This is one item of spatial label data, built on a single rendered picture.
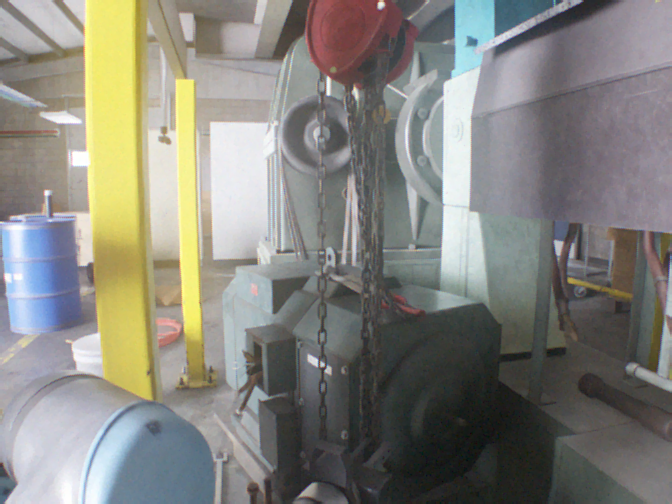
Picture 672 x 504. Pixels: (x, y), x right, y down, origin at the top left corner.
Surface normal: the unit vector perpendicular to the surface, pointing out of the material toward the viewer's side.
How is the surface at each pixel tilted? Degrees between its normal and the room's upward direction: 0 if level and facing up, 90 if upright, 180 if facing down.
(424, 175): 90
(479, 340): 90
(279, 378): 90
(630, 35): 78
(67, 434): 37
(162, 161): 90
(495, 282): 72
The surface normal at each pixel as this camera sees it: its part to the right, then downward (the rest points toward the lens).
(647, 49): -0.95, -0.18
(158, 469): 0.88, -0.03
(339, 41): -0.50, 0.32
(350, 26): -0.34, 0.16
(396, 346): 0.54, 0.11
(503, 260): 0.22, -0.18
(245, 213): 0.23, 0.13
